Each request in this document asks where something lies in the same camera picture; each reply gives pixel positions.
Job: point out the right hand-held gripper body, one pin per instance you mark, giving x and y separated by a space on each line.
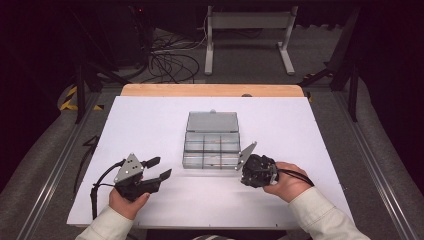
258 171

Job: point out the person's right hand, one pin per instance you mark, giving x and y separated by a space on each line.
290 185

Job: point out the white board sheet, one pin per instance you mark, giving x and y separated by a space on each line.
283 123

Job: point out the black metal stand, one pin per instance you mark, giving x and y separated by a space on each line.
80 93
353 90

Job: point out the person's left hand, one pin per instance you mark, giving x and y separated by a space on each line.
126 206

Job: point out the clear plastic compartment box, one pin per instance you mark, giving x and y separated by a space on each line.
211 146

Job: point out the yellow black hazard tape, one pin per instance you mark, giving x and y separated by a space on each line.
68 106

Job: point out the aluminium rail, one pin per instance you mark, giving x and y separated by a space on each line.
376 170
56 166

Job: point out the white metal stand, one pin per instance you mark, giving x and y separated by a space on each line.
248 20

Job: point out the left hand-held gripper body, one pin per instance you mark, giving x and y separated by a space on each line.
131 180

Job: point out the person's striped clothing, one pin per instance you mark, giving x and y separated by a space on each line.
210 237

